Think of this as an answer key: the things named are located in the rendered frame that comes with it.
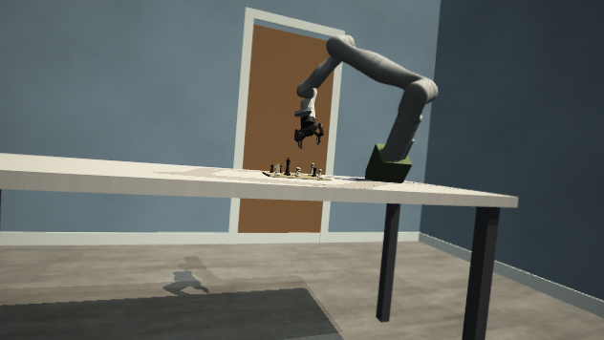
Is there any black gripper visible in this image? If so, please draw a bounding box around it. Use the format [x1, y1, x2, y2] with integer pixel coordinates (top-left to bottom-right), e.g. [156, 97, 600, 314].
[294, 116, 324, 149]

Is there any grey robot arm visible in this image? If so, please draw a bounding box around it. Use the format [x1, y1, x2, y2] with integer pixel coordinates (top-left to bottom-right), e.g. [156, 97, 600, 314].
[294, 34, 438, 160]

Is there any black chess piece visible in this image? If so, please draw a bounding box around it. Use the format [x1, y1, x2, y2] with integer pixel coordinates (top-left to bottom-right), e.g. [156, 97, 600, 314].
[284, 159, 291, 176]

